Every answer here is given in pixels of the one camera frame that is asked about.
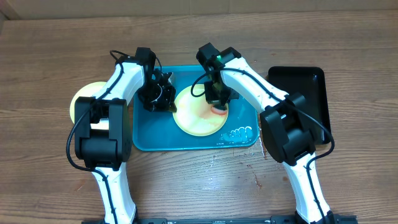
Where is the teal plastic tray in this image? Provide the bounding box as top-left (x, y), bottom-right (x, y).
top-left (132, 65), bottom-right (259, 151)

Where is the black plastic tray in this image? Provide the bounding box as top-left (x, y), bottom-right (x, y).
top-left (261, 66), bottom-right (333, 150)

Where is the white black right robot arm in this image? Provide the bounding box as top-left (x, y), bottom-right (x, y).
top-left (196, 43), bottom-right (335, 223)

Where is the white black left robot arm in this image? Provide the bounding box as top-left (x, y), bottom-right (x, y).
top-left (66, 47), bottom-right (177, 224)

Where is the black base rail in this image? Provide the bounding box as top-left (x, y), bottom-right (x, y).
top-left (81, 214), bottom-right (358, 224)

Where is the yellow-green plate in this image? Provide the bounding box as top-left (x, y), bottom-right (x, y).
top-left (173, 86), bottom-right (229, 137)
top-left (69, 82), bottom-right (106, 123)

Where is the pink green sponge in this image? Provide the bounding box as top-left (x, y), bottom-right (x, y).
top-left (211, 106), bottom-right (228, 116)

